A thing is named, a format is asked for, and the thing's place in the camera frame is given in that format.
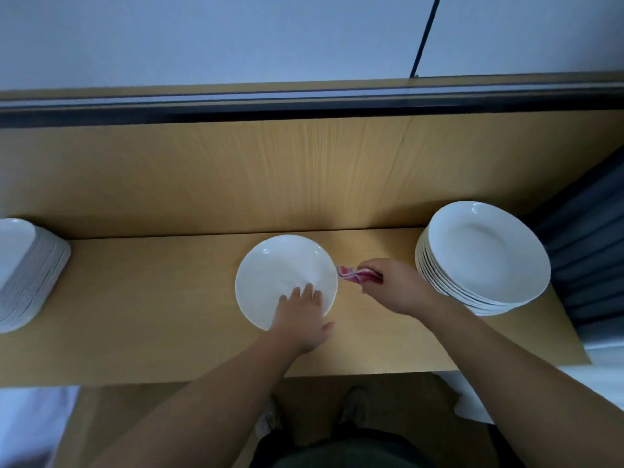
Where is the person's right hand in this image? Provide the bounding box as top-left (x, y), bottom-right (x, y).
top-left (357, 258), bottom-right (437, 318)

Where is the person's left hand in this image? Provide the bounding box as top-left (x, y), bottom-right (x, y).
top-left (268, 283), bottom-right (335, 355)

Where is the pink cleaning cloth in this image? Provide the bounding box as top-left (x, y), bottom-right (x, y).
top-left (338, 266), bottom-right (384, 285)

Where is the white glossy round plate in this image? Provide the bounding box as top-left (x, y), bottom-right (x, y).
top-left (235, 235), bottom-right (339, 332)

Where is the stack of white round plates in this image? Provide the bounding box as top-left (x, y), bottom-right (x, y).
top-left (415, 200), bottom-right (552, 317)

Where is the pile of white oblong plates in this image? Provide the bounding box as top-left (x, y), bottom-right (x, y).
top-left (0, 218), bottom-right (72, 334)

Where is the person's right forearm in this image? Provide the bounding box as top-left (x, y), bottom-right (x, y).
top-left (417, 295), bottom-right (624, 468)

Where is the person's left forearm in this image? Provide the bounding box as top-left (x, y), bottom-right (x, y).
top-left (92, 334), bottom-right (298, 468)

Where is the grey curtain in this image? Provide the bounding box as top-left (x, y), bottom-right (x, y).
top-left (531, 151), bottom-right (624, 347)

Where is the white bed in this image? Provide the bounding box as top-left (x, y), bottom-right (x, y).
top-left (0, 387), bottom-right (81, 468)

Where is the black wall rail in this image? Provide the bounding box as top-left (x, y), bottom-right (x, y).
top-left (0, 83), bottom-right (624, 129)

